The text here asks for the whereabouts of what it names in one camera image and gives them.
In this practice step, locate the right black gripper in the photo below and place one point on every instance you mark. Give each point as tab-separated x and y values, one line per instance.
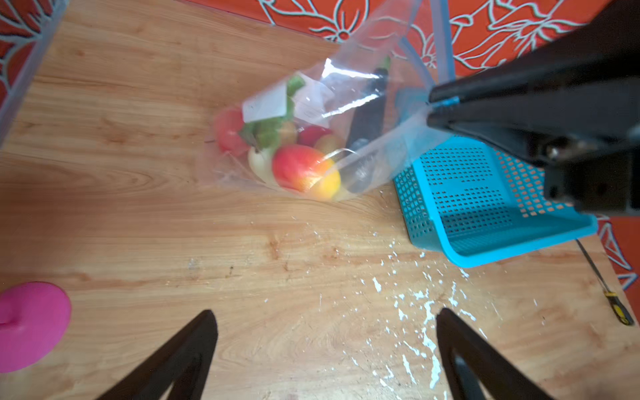
590	150

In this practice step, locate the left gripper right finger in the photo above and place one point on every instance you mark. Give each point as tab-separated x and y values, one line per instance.
474	369

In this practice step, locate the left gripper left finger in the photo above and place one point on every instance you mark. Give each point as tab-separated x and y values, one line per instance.
179	368

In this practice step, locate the red yellow mango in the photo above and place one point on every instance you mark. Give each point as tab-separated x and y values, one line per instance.
306	170

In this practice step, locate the red apple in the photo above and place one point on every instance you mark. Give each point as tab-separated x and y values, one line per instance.
228	126
309	135

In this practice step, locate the clear zip top bag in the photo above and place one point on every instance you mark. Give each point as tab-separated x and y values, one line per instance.
372	92

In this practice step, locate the red apple front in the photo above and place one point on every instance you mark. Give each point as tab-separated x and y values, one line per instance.
309	135

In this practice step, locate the yellow potato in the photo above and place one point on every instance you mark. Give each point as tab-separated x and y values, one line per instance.
329	143

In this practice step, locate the teal plastic basket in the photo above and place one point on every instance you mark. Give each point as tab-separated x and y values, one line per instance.
476	205

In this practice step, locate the pink plastic cup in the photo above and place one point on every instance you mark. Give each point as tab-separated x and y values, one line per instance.
34	318

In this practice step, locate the black screwdriver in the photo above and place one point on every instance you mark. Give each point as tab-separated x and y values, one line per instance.
620	311

